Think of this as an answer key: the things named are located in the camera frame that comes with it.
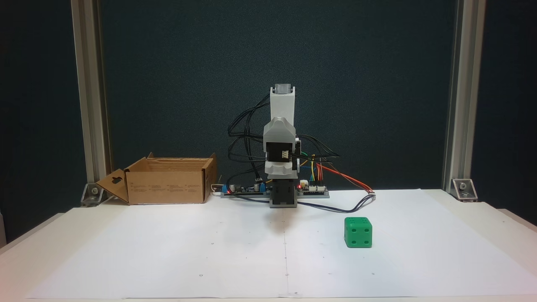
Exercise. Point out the green dice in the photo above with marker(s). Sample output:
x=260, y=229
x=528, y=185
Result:
x=358, y=233

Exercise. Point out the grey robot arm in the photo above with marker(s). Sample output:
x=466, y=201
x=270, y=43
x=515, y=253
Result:
x=282, y=109

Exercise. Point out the blue circuit board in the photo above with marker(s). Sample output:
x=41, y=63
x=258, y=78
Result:
x=243, y=189

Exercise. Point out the controller circuit board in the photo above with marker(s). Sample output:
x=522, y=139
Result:
x=312, y=188

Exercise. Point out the brown cardboard box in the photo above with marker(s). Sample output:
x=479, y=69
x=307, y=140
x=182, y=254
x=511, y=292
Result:
x=168, y=186

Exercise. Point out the metal corner bracket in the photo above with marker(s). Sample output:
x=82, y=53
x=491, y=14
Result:
x=464, y=189
x=93, y=195

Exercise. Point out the aluminium frame post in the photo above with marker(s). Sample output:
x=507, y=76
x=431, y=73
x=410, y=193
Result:
x=90, y=84
x=463, y=84

